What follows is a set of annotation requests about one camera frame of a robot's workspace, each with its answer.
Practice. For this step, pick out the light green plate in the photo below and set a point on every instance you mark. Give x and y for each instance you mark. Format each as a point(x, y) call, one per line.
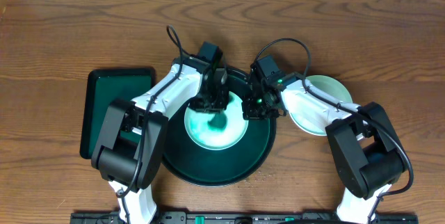
point(198, 130)
point(330, 86)

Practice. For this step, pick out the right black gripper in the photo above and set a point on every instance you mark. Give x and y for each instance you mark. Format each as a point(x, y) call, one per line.
point(249, 113)

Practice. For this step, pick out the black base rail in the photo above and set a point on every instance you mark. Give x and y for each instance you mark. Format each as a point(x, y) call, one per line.
point(180, 217)

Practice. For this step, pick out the round black serving tray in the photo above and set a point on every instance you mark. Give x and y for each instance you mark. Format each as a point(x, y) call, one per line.
point(204, 167)

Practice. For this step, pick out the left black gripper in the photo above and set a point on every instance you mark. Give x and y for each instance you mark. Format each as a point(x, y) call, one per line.
point(211, 102)

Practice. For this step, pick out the rectangular black sponge tray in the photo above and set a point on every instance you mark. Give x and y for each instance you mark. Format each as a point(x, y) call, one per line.
point(103, 86)

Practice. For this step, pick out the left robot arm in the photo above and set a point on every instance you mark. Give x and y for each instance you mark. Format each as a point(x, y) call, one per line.
point(131, 140)

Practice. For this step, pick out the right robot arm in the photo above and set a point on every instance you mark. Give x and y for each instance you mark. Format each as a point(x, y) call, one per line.
point(367, 153)

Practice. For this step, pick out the green sponge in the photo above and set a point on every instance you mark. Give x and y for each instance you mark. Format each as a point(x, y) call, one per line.
point(218, 121)

